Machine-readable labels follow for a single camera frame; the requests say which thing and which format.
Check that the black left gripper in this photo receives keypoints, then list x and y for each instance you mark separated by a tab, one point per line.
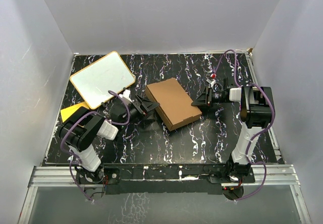
146	106

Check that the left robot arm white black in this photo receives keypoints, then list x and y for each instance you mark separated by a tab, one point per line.
78	131

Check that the whiteboard with orange frame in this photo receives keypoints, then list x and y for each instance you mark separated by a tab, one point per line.
109	73

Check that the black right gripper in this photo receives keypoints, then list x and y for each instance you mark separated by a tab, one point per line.
202	99

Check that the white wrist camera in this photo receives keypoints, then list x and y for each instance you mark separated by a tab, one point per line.
126	95
212	79

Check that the yellow notebook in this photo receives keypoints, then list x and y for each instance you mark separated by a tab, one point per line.
67	112

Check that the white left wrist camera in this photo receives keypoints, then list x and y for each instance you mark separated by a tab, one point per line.
126	95

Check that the aluminium rail frame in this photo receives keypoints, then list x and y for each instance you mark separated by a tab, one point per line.
52	197

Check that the brown cardboard box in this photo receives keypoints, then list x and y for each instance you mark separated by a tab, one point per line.
175	107

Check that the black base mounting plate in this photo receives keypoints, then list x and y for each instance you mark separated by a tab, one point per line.
210	178

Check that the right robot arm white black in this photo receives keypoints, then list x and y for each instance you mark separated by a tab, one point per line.
257	114

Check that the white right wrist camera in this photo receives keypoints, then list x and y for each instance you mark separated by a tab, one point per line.
212	79

